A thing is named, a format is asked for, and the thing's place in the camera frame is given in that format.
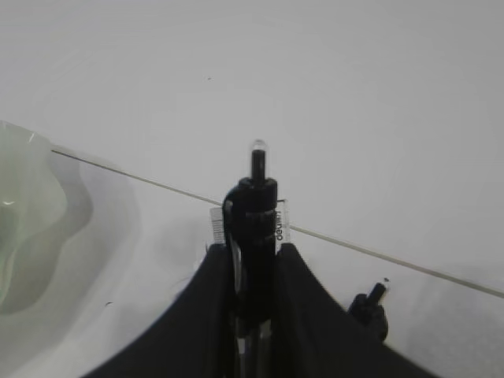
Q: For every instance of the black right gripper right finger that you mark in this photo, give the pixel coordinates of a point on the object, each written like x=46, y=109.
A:
x=314, y=336

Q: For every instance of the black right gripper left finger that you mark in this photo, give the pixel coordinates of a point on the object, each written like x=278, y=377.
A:
x=191, y=338

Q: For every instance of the black pen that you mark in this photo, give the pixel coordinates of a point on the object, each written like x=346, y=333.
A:
x=368, y=311
x=249, y=219

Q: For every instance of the clear plastic ruler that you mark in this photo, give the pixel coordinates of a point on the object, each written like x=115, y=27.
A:
x=282, y=231

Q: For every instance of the green wavy glass plate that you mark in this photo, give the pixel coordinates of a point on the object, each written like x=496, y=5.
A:
x=44, y=203

